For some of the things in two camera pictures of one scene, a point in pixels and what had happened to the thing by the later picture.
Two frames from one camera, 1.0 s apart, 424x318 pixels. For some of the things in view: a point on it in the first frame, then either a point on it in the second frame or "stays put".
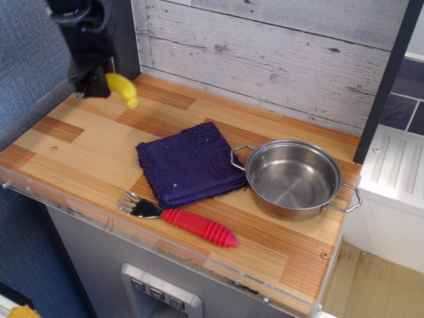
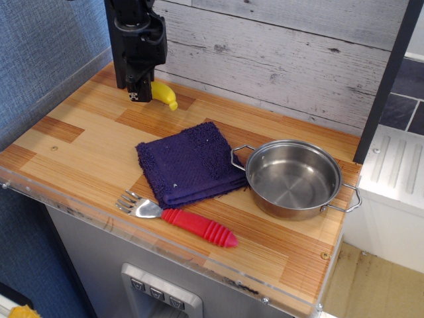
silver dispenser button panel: [150, 295] stays put
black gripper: [91, 46] → [144, 44]
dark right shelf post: [385, 87] stays put
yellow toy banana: [124, 86] → [161, 93]
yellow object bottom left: [23, 311] stays put
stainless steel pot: [294, 179] stays put
